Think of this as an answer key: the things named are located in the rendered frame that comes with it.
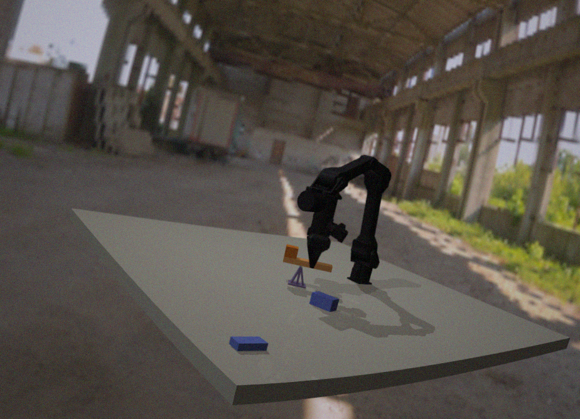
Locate blue rectangular block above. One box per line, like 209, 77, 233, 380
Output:
229, 336, 268, 351
309, 291, 339, 312

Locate orange bar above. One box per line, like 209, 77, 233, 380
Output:
283, 245, 333, 272

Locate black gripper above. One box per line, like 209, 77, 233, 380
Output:
307, 212, 334, 268

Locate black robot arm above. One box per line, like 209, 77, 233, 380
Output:
298, 155, 391, 285

